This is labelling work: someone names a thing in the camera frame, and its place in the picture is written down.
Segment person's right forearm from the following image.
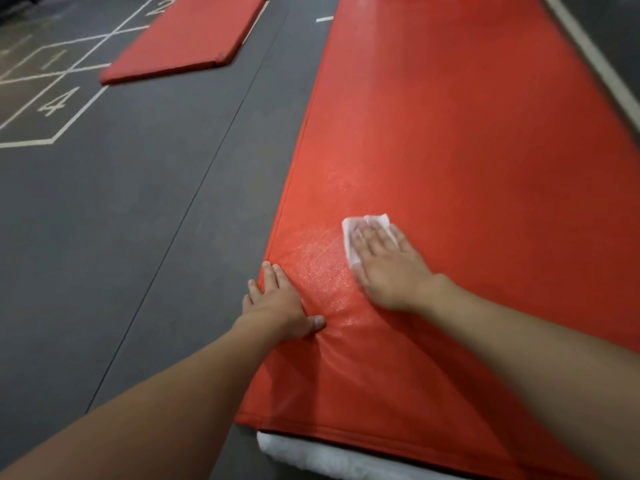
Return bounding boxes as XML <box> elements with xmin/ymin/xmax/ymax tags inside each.
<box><xmin>425</xmin><ymin>274</ymin><xmax>640</xmax><ymax>480</ymax></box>

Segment white fluffy padding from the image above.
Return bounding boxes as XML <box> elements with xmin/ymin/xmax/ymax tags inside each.
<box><xmin>255</xmin><ymin>432</ymin><xmax>471</xmax><ymax>480</ymax></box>

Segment person's left forearm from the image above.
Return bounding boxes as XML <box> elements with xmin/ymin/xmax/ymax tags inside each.
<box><xmin>0</xmin><ymin>317</ymin><xmax>282</xmax><ymax>480</ymax></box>

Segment white wet wipe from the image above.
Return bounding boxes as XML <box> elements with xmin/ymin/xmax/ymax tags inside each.
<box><xmin>341</xmin><ymin>213</ymin><xmax>399</xmax><ymax>269</ymax></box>

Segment red mat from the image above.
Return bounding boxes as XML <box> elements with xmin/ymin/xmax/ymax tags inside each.
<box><xmin>235</xmin><ymin>0</ymin><xmax>640</xmax><ymax>480</ymax></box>
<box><xmin>99</xmin><ymin>0</ymin><xmax>271</xmax><ymax>86</ymax></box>

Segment person's right hand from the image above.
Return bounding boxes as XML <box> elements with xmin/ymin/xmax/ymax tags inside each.
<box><xmin>348</xmin><ymin>222</ymin><xmax>455</xmax><ymax>317</ymax></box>

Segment person's left hand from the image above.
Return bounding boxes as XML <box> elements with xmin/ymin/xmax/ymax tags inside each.
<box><xmin>241</xmin><ymin>261</ymin><xmax>327</xmax><ymax>343</ymax></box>

